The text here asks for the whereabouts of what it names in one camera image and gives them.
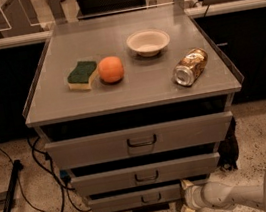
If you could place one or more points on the grey drawer cabinet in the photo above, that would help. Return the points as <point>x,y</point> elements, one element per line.
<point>147,94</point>

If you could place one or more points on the grey top drawer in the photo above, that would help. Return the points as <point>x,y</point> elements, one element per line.
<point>118,145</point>

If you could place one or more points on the orange fruit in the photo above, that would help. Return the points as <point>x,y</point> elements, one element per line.
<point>111,69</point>

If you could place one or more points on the green yellow sponge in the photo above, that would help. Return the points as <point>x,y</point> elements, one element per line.
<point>82,76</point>

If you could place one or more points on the grey bottom drawer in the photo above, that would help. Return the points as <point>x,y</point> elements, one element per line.
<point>128,201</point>

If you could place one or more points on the grey middle drawer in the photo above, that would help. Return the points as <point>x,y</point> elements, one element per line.
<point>128,178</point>

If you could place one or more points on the white bowl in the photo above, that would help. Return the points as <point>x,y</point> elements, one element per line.
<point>148,43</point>

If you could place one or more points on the dark office chair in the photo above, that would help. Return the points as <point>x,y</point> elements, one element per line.
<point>94,8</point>

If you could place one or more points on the grey drawer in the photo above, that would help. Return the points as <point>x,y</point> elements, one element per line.
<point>128,178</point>
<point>128,201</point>
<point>118,145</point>

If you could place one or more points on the black floor stand bar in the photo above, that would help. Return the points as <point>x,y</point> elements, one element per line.
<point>17,166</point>

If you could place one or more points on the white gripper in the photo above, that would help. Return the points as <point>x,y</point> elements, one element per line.
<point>195,197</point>

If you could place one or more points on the gold soda can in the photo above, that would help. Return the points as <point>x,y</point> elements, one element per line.
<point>190,67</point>

